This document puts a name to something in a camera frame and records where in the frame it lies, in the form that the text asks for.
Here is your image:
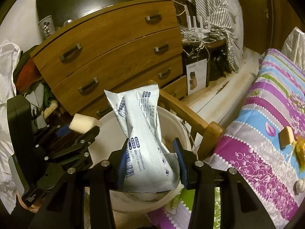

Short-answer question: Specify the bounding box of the mickey mouse cup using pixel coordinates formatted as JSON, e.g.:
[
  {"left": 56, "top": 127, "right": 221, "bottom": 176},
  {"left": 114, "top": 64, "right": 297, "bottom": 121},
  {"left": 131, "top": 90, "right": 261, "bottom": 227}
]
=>
[{"left": 38, "top": 15, "right": 55, "bottom": 39}]

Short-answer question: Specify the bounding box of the white wifi router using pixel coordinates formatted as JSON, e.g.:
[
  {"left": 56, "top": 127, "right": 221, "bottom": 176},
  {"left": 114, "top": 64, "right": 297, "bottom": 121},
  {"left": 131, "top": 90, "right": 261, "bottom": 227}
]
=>
[{"left": 180, "top": 15, "right": 216, "bottom": 44}]

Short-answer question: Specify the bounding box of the pile of clothes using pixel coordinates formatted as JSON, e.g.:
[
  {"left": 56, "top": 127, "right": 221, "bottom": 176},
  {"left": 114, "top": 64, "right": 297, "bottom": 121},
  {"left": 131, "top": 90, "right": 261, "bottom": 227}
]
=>
[{"left": 13, "top": 46, "right": 58, "bottom": 129}]

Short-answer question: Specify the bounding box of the brown wooden wardrobe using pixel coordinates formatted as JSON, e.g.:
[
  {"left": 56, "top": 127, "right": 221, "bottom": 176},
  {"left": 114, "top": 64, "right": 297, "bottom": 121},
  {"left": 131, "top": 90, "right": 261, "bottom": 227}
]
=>
[{"left": 239, "top": 0, "right": 304, "bottom": 53}]

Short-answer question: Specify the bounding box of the beige sponge cube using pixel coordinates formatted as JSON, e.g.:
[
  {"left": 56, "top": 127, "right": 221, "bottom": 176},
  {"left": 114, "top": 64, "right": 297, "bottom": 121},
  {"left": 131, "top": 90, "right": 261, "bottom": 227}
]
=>
[
  {"left": 69, "top": 113, "right": 101, "bottom": 134},
  {"left": 278, "top": 126, "right": 295, "bottom": 148}
]

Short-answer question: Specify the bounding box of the wooden chair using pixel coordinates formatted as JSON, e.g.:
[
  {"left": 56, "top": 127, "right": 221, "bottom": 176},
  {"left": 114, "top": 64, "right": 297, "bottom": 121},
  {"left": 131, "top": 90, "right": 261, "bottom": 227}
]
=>
[{"left": 158, "top": 89, "right": 223, "bottom": 160}]

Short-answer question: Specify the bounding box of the colourful striped bedspread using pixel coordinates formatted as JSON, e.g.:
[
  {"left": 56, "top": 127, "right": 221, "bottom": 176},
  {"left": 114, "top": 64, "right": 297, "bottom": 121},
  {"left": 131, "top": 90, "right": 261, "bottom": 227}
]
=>
[{"left": 146, "top": 48, "right": 305, "bottom": 229}]

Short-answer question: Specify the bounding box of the white plastic snack bag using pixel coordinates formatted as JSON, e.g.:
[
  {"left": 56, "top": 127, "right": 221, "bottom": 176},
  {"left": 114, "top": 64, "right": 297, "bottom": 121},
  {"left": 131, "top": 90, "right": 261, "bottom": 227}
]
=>
[{"left": 104, "top": 84, "right": 179, "bottom": 193}]

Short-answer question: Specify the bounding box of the grey striped hanging cloth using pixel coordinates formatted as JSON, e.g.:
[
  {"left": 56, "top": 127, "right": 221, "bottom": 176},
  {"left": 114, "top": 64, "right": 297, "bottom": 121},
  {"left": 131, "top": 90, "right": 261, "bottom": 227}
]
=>
[{"left": 188, "top": 0, "right": 243, "bottom": 72}]

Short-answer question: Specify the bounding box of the white product box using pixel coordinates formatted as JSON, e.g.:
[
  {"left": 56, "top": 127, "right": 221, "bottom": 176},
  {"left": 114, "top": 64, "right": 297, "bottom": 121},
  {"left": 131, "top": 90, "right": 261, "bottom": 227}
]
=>
[{"left": 186, "top": 59, "right": 207, "bottom": 96}]

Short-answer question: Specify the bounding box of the white crumpled paper ball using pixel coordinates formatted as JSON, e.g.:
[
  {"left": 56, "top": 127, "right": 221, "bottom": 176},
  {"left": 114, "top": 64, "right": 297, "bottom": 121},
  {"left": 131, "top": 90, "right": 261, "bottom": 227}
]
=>
[{"left": 293, "top": 178, "right": 305, "bottom": 195}]

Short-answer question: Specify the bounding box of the brown wooden dresser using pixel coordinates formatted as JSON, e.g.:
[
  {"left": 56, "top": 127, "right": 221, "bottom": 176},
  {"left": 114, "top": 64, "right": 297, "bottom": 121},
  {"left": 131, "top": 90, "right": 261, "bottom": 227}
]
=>
[{"left": 30, "top": 0, "right": 184, "bottom": 117}]

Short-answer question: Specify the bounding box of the white plastic bucket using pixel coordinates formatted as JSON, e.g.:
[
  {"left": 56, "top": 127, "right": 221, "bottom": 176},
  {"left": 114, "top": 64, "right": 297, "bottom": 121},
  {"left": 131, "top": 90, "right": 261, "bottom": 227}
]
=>
[{"left": 87, "top": 105, "right": 193, "bottom": 213}]

